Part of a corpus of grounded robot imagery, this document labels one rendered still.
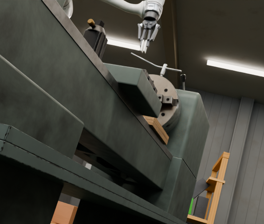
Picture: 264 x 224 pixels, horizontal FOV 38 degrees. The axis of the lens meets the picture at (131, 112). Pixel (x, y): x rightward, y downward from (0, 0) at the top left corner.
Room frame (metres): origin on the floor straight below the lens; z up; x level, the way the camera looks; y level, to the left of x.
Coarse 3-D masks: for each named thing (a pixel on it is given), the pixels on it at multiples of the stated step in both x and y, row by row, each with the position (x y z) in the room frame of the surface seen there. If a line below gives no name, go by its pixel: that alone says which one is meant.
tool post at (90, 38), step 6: (90, 30) 1.36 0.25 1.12; (84, 36) 1.37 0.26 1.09; (90, 36) 1.36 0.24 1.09; (96, 36) 1.35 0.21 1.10; (102, 36) 1.36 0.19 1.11; (90, 42) 1.36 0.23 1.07; (96, 42) 1.35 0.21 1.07; (102, 42) 1.38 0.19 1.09; (96, 48) 1.34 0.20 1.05; (102, 48) 1.38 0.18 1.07; (102, 54) 1.40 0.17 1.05
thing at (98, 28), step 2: (96, 26) 1.36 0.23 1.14; (98, 26) 1.36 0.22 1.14; (100, 26) 1.36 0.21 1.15; (88, 28) 1.36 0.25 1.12; (90, 28) 1.36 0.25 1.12; (92, 28) 1.35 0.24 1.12; (94, 28) 1.35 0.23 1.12; (96, 28) 1.35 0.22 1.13; (98, 28) 1.35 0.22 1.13; (100, 28) 1.36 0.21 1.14; (102, 28) 1.37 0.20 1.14; (92, 30) 1.36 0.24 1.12; (94, 30) 1.35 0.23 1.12; (96, 30) 1.35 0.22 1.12; (98, 30) 1.35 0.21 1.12; (100, 30) 1.35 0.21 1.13; (102, 30) 1.36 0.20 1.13; (104, 30) 1.38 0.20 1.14; (104, 32) 1.37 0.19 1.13; (104, 34) 1.37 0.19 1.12
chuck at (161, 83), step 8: (152, 80) 1.90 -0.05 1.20; (160, 80) 1.88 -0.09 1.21; (168, 80) 1.87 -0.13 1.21; (160, 88) 1.88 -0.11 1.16; (168, 88) 1.86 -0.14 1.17; (176, 96) 1.84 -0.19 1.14; (160, 112) 1.86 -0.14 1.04; (168, 112) 1.85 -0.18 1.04; (176, 112) 1.86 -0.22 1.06; (160, 120) 1.86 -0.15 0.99; (168, 120) 1.85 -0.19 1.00; (168, 128) 1.92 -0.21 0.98
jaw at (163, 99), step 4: (160, 96) 1.81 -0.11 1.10; (164, 96) 1.82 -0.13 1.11; (168, 96) 1.82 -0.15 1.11; (172, 96) 1.81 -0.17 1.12; (160, 100) 1.81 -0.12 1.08; (164, 100) 1.82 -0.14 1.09; (168, 100) 1.82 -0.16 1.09; (172, 100) 1.82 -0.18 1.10; (176, 100) 1.84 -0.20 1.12; (164, 104) 1.84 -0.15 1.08; (168, 104) 1.84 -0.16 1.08; (172, 104) 1.83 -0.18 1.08; (176, 104) 1.85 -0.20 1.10
